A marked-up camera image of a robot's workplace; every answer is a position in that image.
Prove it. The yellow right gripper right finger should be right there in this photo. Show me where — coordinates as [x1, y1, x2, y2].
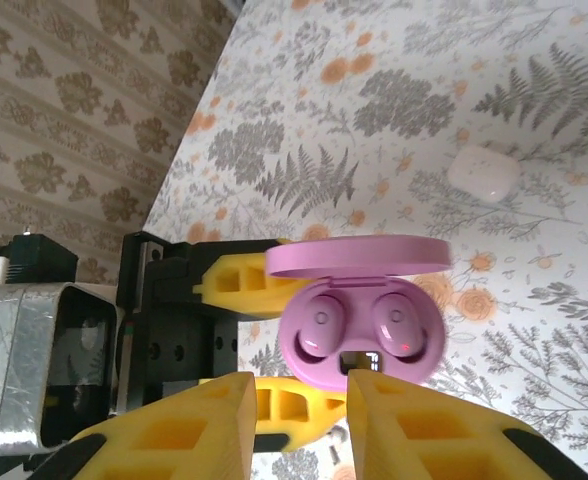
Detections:
[347, 368, 575, 480]

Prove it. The white earbud charging case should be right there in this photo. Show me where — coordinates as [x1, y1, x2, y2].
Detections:
[446, 143, 524, 202]

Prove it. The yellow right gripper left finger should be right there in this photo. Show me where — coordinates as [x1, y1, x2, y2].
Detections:
[26, 370, 259, 480]

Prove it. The pink wireless earbud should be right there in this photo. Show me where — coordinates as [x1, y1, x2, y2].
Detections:
[297, 293, 348, 360]
[372, 291, 428, 359]

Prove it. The pink earbud charging case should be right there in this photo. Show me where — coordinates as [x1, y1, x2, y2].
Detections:
[265, 233, 456, 397]

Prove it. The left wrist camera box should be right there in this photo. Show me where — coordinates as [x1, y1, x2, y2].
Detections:
[0, 255, 128, 459]

